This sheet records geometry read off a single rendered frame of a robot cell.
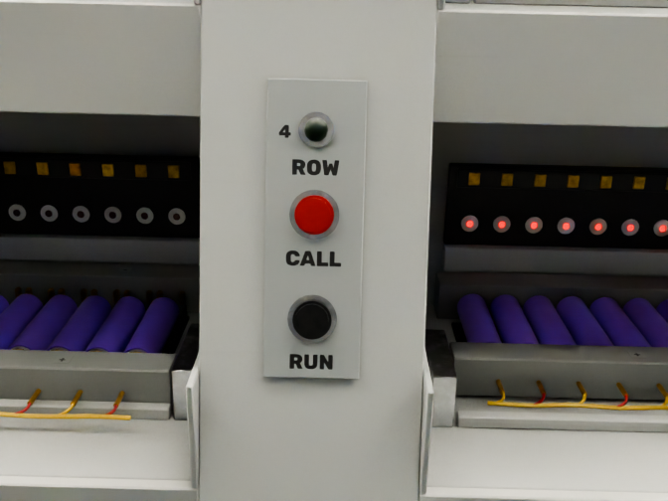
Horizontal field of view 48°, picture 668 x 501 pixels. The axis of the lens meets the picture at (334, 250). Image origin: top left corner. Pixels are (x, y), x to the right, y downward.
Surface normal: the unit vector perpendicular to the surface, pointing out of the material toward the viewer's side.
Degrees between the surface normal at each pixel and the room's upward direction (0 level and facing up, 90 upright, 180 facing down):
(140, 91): 106
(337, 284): 90
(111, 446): 16
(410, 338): 90
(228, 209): 90
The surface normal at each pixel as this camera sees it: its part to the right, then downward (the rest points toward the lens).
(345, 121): 0.00, 0.11
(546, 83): -0.01, 0.37
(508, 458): 0.02, -0.93
